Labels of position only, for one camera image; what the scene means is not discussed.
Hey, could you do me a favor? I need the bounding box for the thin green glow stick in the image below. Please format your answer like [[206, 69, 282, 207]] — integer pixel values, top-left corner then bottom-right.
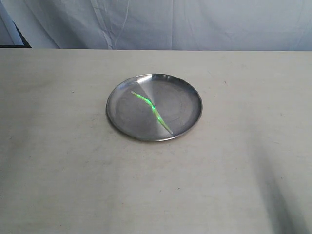
[[131, 91, 173, 134]]

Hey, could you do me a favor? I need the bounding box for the round silver metal plate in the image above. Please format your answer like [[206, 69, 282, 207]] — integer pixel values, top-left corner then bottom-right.
[[106, 74, 203, 142]]

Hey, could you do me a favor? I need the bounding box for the white backdrop cloth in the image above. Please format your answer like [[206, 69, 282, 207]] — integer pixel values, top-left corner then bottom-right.
[[1, 0, 312, 51]]

